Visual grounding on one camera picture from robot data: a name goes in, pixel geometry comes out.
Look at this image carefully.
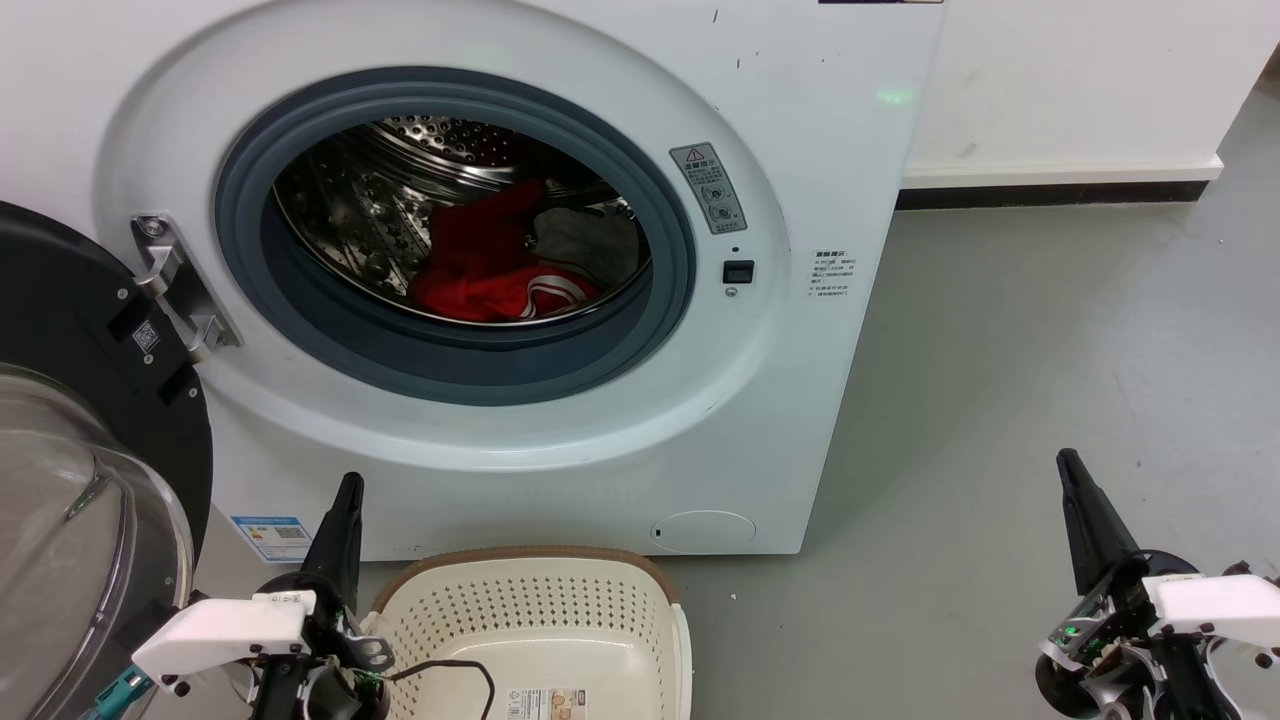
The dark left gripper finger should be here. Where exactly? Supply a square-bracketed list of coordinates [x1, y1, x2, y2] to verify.
[300, 472, 365, 613]

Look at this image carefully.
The black baseboard strip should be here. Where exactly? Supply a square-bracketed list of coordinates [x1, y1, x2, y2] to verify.
[895, 180, 1211, 211]

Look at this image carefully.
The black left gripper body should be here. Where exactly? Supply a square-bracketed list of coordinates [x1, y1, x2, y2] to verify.
[250, 570, 393, 720]

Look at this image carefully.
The cream perforated laundry basket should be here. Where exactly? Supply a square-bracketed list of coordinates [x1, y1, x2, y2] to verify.
[360, 545, 693, 720]

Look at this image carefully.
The round white filter cover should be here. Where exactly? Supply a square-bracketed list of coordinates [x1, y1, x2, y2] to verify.
[650, 510, 758, 554]

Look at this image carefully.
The light grey garment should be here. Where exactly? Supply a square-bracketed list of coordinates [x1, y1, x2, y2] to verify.
[530, 205, 641, 289]

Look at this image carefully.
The teal cable connector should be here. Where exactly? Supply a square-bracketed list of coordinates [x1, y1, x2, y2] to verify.
[82, 668, 153, 720]

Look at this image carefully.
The white front-load washing machine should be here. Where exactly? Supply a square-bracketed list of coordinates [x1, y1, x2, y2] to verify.
[0, 0, 946, 563]

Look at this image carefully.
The small printed text label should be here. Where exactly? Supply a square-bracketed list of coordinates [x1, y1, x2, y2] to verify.
[810, 248, 858, 301]

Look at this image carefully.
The red garment with white stripes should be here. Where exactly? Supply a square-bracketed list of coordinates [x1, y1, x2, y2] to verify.
[407, 180, 601, 323]

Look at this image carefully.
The printed product label card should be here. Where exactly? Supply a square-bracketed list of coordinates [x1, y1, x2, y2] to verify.
[505, 687, 589, 720]

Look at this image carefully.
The grey warning sticker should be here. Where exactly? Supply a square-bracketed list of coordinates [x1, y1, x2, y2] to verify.
[669, 142, 748, 236]

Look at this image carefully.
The stainless steel washing machine drum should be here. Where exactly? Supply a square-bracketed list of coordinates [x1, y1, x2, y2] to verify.
[273, 115, 653, 326]

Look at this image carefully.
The grey rubber door gasket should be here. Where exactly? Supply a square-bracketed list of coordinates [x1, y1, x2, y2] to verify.
[213, 66, 698, 407]

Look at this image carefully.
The silver door hinge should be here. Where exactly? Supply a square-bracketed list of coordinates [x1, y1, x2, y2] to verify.
[131, 213, 243, 363]

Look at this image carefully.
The black washer door with glass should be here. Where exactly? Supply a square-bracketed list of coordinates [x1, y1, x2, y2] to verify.
[0, 200, 214, 720]

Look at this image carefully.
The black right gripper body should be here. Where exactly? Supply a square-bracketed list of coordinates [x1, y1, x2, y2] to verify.
[1035, 550, 1201, 720]

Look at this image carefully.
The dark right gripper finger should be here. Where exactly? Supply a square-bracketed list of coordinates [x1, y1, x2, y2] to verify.
[1057, 448, 1143, 597]

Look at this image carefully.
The thin black cable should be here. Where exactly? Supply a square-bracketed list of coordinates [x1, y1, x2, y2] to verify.
[385, 658, 497, 720]

